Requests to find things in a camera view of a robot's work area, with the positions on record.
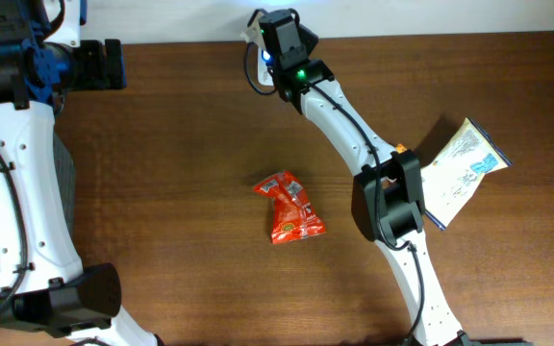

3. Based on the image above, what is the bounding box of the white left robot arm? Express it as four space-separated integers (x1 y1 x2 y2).
0 38 160 345

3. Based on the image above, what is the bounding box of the red snack bag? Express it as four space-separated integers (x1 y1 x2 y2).
253 171 326 244

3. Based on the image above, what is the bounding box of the cream white snack bag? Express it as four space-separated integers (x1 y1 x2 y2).
421 118 513 231

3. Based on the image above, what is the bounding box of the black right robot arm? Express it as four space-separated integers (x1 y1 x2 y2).
269 60 471 345

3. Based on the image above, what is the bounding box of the orange small carton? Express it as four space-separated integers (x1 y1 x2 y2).
395 144 407 154

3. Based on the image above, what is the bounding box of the white barcode scanner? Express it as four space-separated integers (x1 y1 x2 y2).
257 48 273 87

